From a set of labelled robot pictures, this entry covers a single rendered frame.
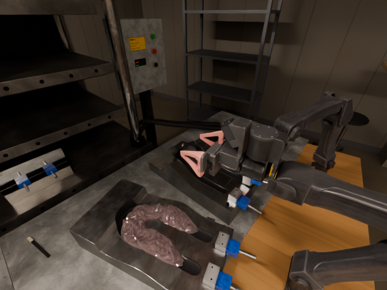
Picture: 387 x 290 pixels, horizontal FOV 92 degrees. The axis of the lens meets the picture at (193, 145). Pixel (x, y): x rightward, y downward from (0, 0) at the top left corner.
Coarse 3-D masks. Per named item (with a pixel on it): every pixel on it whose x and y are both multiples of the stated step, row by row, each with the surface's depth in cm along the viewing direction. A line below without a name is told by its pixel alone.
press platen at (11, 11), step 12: (0, 0) 63; (12, 0) 65; (24, 0) 67; (36, 0) 70; (48, 0) 72; (60, 0) 75; (72, 0) 77; (0, 12) 64; (12, 12) 66; (24, 12) 68; (36, 12) 71; (48, 12) 73; (60, 12) 76; (72, 12) 79; (84, 12) 82; (96, 12) 85
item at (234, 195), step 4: (236, 188) 76; (232, 192) 74; (236, 192) 74; (240, 192) 74; (228, 196) 74; (232, 196) 73; (236, 196) 73; (240, 196) 74; (244, 196) 74; (232, 200) 74; (236, 200) 72; (240, 200) 73; (244, 200) 73; (248, 200) 73; (240, 204) 72; (244, 204) 71; (248, 204) 72; (244, 208) 72; (252, 208) 71; (260, 212) 69
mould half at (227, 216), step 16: (176, 144) 111; (208, 144) 99; (160, 160) 99; (176, 160) 88; (192, 160) 90; (160, 176) 97; (176, 176) 86; (192, 176) 85; (208, 176) 86; (224, 176) 86; (192, 192) 83; (208, 192) 78; (208, 208) 80; (224, 208) 72; (240, 208) 79
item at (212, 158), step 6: (222, 144) 46; (210, 156) 43; (216, 156) 43; (216, 162) 44; (240, 162) 43; (210, 168) 46; (216, 168) 46; (228, 168) 45; (240, 168) 44; (210, 174) 46
